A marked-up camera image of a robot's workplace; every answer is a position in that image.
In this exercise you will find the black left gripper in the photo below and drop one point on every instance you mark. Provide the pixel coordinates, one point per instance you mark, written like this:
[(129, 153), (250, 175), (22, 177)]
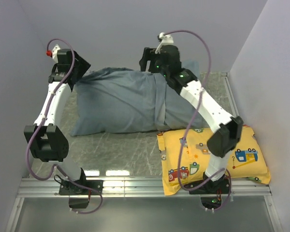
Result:
[(83, 65)]

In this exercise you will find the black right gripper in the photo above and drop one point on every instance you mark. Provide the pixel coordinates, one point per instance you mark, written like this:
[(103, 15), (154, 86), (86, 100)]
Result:
[(149, 54)]

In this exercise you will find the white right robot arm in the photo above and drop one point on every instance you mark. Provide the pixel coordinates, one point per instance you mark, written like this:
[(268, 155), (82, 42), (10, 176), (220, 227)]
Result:
[(226, 128)]

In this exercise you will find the yellow cartoon car pillow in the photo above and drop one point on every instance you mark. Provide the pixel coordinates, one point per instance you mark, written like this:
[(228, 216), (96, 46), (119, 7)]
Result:
[(246, 160)]

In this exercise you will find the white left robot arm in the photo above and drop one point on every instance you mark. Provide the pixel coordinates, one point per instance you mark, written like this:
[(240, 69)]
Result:
[(46, 141)]

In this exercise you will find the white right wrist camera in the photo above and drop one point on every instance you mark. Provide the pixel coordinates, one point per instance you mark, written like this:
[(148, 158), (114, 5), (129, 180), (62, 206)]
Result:
[(164, 39)]

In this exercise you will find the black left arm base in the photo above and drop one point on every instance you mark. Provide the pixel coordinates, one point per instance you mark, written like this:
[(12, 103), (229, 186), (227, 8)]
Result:
[(79, 197)]

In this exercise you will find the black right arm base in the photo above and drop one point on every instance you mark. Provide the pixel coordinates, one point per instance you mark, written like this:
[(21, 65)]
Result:
[(212, 196)]

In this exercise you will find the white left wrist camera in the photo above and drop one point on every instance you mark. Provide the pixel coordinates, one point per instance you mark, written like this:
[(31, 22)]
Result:
[(53, 53)]

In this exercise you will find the blue striped pillowcase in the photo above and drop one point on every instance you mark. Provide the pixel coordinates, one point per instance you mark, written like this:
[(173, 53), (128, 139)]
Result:
[(122, 100)]

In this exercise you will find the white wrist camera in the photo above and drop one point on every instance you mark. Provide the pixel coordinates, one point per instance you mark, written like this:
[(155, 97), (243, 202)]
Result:
[(53, 53), (164, 39)]

